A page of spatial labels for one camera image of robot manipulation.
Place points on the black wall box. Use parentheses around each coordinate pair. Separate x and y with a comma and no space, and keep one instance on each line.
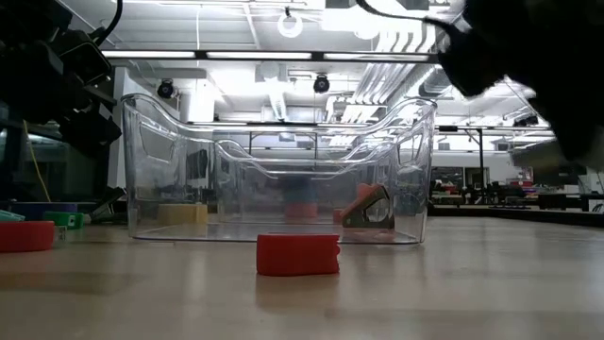
(196,164)

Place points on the yellow block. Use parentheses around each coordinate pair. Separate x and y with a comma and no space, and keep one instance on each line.
(181,215)

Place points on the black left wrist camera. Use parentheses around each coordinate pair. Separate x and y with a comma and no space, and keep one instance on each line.
(85,56)

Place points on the cluttered background workbench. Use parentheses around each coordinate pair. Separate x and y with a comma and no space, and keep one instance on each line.
(472,194)

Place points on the red block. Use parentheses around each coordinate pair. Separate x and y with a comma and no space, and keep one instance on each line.
(297,255)

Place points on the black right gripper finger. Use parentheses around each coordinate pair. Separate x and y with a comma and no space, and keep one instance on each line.
(464,61)
(578,123)

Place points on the long black workbench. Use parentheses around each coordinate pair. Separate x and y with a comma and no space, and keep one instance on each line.
(519,216)

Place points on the large clear plastic bin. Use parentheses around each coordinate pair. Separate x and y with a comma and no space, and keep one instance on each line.
(141,198)

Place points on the silver ventilation ducts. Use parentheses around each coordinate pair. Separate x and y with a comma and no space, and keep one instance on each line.
(377,80)

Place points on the red tape roll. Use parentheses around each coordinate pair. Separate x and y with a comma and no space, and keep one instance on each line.
(26,236)
(302,211)

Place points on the dark stapler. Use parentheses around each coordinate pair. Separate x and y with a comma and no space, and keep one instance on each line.
(106,205)

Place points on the green block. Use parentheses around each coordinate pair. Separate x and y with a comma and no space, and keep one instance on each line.
(59,220)

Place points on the overhead light bar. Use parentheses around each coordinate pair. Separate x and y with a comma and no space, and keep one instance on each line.
(377,56)

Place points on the black metal frame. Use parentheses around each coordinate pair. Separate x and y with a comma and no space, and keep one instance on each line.
(481,156)
(283,124)

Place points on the black round ceiling camera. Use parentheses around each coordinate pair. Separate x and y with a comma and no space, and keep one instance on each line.
(165,89)
(321,84)

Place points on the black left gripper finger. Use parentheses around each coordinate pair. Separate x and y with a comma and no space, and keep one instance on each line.
(92,134)

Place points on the orange and grey toy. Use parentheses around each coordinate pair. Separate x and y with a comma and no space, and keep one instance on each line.
(363,200)

